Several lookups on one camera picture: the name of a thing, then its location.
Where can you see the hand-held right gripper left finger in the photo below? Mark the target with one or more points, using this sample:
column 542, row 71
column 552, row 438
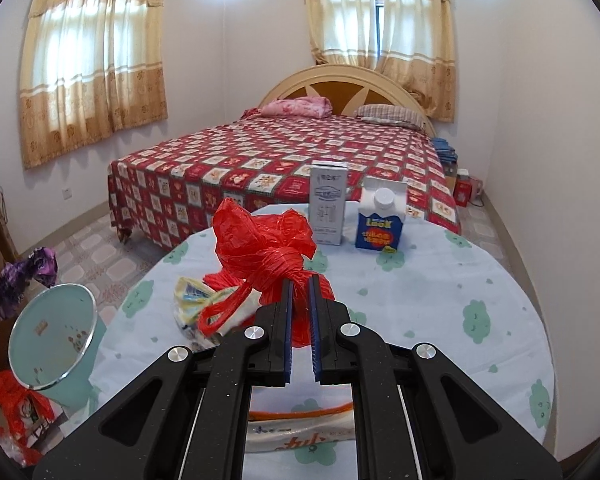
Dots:
column 288, row 335

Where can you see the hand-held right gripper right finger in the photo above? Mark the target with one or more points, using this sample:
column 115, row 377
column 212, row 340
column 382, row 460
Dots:
column 314, row 335

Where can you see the purple foil wrapper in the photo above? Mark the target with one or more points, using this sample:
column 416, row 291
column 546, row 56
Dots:
column 30, row 270

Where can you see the teal plastic bucket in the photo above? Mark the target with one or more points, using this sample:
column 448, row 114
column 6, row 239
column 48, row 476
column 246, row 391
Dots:
column 50, row 335

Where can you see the red plastic bag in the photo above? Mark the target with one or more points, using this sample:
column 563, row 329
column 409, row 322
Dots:
column 260, row 255

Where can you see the white packet with orange edge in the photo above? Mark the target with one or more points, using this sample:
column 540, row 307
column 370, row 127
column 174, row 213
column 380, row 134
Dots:
column 300, row 435

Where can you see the white and yellow plastic bag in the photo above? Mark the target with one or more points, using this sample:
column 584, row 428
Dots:
column 192, row 300

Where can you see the red printed shopping bag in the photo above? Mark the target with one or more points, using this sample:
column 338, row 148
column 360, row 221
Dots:
column 20, row 410

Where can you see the blue milk carton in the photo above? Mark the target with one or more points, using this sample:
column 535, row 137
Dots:
column 380, row 225

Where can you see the white tall carton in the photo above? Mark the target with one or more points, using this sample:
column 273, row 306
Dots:
column 328, row 205

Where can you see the red checked bedspread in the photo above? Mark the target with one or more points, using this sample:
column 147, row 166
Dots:
column 230, row 165

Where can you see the small red box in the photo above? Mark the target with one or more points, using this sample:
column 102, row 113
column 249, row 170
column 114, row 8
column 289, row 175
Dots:
column 462, row 190

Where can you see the stack of blue books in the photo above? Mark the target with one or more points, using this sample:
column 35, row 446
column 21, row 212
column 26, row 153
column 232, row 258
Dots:
column 445, row 150

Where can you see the pink pillow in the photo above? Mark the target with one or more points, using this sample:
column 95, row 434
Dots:
column 297, row 107

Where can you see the striped pillow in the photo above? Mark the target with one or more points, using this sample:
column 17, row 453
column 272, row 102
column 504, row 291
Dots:
column 390, row 115

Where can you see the beige wooden bed headboard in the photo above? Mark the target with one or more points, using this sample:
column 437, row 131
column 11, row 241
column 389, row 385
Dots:
column 340, row 85

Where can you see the wide beige curtain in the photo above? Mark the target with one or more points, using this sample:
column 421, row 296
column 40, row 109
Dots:
column 90, row 70

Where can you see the narrow beige curtain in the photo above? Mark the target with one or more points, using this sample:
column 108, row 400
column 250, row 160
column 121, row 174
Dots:
column 415, row 25

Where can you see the wall socket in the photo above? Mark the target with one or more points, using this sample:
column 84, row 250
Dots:
column 67, row 191

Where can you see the window frame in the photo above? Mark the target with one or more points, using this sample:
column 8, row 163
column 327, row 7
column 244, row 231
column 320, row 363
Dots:
column 380, row 25

